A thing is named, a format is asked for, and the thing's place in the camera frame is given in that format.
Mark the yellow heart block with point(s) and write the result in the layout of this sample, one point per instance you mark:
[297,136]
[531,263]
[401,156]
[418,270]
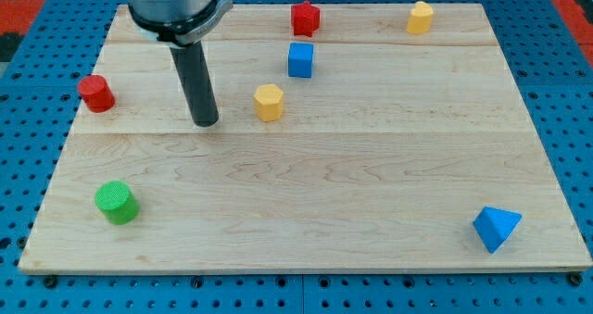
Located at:
[420,18]

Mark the red star block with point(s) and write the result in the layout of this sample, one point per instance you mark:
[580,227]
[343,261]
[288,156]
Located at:
[305,19]

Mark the blue triangle block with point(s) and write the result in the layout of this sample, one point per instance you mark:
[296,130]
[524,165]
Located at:
[494,226]

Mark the blue cube block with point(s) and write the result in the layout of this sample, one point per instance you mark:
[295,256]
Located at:
[300,60]

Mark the wooden board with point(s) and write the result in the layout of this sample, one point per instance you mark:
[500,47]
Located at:
[379,164]

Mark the yellow hexagon block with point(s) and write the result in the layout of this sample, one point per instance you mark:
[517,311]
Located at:
[269,102]

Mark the red cylinder block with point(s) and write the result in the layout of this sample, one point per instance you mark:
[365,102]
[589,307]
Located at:
[96,93]

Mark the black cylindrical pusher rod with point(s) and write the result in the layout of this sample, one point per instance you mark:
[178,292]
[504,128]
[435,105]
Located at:
[192,70]

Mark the green cylinder block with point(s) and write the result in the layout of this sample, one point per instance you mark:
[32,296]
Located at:
[116,202]

